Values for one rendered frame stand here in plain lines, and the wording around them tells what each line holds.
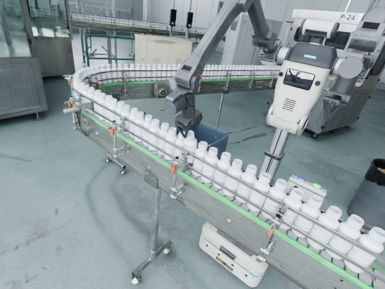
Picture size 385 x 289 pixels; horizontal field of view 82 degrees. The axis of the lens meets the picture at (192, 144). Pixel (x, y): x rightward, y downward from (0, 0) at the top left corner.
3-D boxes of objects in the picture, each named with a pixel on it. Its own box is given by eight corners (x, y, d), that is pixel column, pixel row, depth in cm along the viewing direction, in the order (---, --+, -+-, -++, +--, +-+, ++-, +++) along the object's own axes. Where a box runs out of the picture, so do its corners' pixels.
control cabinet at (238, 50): (235, 80, 745) (250, 15, 651) (246, 85, 710) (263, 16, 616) (216, 81, 701) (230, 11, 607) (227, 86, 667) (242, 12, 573)
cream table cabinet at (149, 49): (174, 86, 586) (178, 37, 528) (186, 94, 543) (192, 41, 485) (133, 88, 527) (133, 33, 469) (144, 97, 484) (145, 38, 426)
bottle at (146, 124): (155, 143, 124) (157, 116, 116) (149, 147, 119) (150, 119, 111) (146, 139, 126) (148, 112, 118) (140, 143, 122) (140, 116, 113)
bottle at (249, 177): (250, 204, 91) (262, 172, 83) (236, 203, 91) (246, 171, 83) (247, 194, 97) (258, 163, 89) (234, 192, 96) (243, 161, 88)
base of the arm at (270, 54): (272, 59, 127) (282, 40, 126) (270, 52, 120) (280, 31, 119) (258, 57, 131) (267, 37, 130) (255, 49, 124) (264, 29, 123)
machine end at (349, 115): (302, 107, 574) (337, 19, 476) (355, 128, 485) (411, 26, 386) (261, 113, 489) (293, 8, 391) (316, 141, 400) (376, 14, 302)
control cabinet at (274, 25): (254, 79, 792) (270, 19, 698) (264, 84, 758) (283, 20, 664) (237, 80, 749) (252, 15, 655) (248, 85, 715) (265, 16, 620)
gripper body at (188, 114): (174, 121, 90) (172, 105, 85) (190, 110, 96) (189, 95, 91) (186, 127, 87) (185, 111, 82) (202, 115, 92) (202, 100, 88)
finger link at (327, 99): (339, 121, 77) (352, 94, 73) (336, 126, 72) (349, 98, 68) (318, 114, 81) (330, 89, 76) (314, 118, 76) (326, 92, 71)
